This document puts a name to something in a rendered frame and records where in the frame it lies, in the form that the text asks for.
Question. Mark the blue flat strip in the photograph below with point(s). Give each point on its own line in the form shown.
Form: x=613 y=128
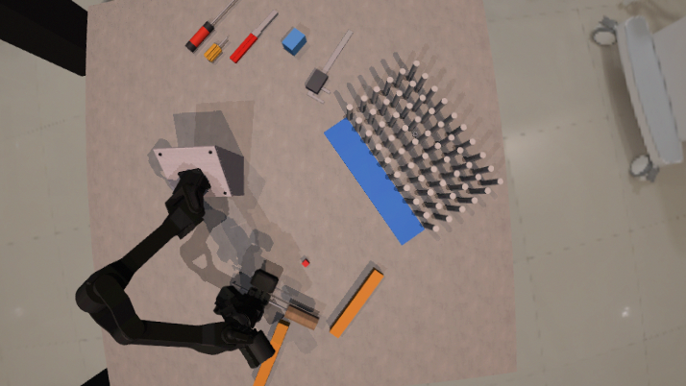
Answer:
x=374 y=181

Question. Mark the small orange-handled screwdriver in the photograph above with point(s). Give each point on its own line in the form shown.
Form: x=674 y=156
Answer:
x=213 y=51

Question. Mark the blue cube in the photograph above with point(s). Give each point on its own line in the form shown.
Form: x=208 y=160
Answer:
x=294 y=42

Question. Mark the orange rectangular bar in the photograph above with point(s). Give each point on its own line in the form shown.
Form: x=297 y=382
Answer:
x=276 y=342
x=359 y=299

